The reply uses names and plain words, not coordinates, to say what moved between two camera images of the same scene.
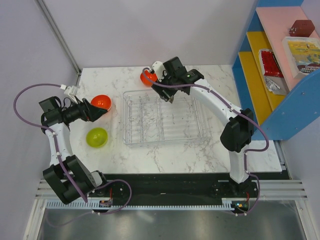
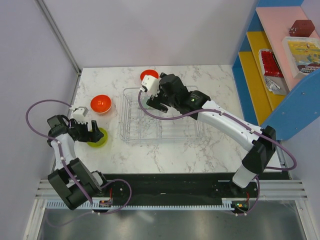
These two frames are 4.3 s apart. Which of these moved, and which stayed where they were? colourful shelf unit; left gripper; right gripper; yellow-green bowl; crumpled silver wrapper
Moved: right gripper; left gripper
Stayed: colourful shelf unit; crumpled silver wrapper; yellow-green bowl
